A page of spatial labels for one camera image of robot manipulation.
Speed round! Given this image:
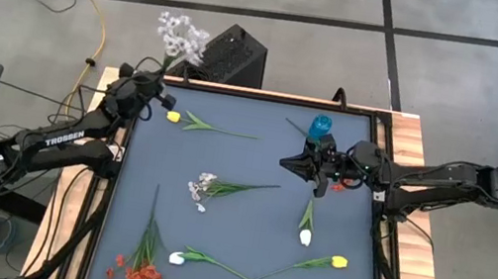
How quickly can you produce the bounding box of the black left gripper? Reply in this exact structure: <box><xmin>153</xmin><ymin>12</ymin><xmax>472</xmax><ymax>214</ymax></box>
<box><xmin>101</xmin><ymin>59</ymin><xmax>182</xmax><ymax>129</ymax></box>

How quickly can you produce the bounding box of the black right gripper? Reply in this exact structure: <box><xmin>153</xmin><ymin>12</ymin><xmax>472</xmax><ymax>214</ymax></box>
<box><xmin>274</xmin><ymin>126</ymin><xmax>360</xmax><ymax>204</ymax></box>

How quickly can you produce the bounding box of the yellow artificial tulip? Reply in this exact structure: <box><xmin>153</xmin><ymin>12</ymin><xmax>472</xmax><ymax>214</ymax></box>
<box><xmin>164</xmin><ymin>106</ymin><xmax>262</xmax><ymax>142</ymax></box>
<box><xmin>242</xmin><ymin>240</ymin><xmax>350</xmax><ymax>279</ymax></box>

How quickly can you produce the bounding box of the white blossom spray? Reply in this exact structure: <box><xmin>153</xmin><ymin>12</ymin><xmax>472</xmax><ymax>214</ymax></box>
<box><xmin>149</xmin><ymin>8</ymin><xmax>214</xmax><ymax>78</ymax></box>
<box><xmin>183</xmin><ymin>168</ymin><xmax>282</xmax><ymax>226</ymax></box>

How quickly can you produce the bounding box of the white artificial tulip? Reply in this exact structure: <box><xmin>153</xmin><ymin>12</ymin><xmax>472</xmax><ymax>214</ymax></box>
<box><xmin>164</xmin><ymin>242</ymin><xmax>282</xmax><ymax>279</ymax></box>
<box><xmin>294</xmin><ymin>196</ymin><xmax>320</xmax><ymax>248</ymax></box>

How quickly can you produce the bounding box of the blue cut-glass vase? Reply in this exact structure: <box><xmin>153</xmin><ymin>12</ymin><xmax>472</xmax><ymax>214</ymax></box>
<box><xmin>306</xmin><ymin>112</ymin><xmax>335</xmax><ymax>146</ymax></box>

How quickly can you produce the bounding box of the blue-grey table mat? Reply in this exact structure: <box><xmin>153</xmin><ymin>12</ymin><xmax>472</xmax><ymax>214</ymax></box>
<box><xmin>84</xmin><ymin>75</ymin><xmax>409</xmax><ymax>279</ymax></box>

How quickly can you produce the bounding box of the yellow floor cable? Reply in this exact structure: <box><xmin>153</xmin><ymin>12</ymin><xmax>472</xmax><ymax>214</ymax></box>
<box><xmin>21</xmin><ymin>0</ymin><xmax>113</xmax><ymax>122</ymax></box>

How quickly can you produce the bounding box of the black table frame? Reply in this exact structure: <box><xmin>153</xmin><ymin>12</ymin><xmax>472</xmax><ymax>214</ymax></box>
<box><xmin>24</xmin><ymin>57</ymin><xmax>476</xmax><ymax>279</ymax></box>

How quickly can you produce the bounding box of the black frame handle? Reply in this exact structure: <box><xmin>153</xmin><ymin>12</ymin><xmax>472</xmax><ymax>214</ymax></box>
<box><xmin>331</xmin><ymin>86</ymin><xmax>352</xmax><ymax>112</ymax></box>

